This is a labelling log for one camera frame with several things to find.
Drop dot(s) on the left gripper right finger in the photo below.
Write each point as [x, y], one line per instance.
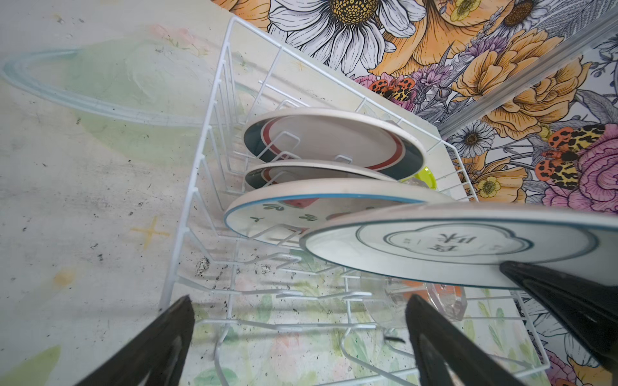
[442, 349]

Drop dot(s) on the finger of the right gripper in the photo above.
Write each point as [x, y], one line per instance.
[588, 310]

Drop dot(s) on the orange plastic bowl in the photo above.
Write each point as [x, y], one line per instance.
[431, 291]

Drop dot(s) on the watermelon pattern plate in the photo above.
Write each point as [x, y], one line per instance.
[280, 214]

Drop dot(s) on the front red green rimmed plate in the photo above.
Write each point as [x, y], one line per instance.
[298, 169]

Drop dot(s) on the white wire dish rack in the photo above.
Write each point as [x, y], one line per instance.
[267, 314]

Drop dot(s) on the white plate green rim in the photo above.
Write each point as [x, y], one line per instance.
[463, 244]

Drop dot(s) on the red green rimmed plate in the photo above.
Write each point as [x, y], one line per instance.
[335, 135]
[298, 169]

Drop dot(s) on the rear red green rimmed plate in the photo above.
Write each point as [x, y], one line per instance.
[335, 135]

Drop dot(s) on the green plastic bowl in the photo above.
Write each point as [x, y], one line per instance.
[424, 179]

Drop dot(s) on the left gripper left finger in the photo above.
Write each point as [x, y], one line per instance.
[156, 356]

